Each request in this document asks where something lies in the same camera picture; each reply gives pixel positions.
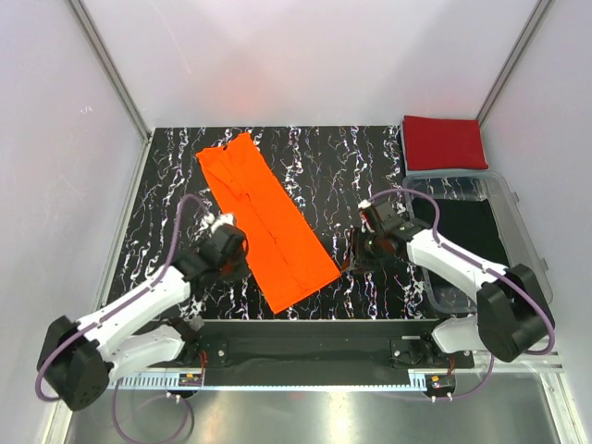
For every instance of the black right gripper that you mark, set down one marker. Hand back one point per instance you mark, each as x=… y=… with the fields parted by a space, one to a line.
x=356 y=235

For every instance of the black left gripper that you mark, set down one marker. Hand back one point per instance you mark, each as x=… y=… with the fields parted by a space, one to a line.
x=242 y=269

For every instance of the orange t-shirt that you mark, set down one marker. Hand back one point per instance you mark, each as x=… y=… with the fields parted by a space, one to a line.
x=288 y=261

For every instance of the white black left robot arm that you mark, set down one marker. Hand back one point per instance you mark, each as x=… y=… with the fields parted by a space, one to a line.
x=80 y=359

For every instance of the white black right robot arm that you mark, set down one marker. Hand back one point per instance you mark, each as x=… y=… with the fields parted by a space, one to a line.
x=512 y=313

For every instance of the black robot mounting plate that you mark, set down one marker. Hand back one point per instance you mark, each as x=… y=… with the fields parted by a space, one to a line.
x=399 y=353

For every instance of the black folded t-shirt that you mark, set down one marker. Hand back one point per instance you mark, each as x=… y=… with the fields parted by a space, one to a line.
x=469 y=224

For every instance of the red folded t-shirt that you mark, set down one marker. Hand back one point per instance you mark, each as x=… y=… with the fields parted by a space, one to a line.
x=442 y=143

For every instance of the clear plastic bin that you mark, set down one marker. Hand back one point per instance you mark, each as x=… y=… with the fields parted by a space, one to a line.
x=478 y=186

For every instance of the left aluminium frame post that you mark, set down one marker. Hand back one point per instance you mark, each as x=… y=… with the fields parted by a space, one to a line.
x=91 y=33

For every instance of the aluminium frame post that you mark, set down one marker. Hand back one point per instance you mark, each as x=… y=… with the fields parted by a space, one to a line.
x=525 y=37
x=91 y=33

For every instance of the slotted cable duct rail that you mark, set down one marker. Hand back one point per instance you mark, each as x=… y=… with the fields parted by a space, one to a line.
x=397 y=381

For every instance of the aluminium extrusion rail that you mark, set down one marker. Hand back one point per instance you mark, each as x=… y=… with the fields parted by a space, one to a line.
x=548 y=363

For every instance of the right aluminium frame post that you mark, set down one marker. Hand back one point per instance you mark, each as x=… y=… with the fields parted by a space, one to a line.
x=525 y=37

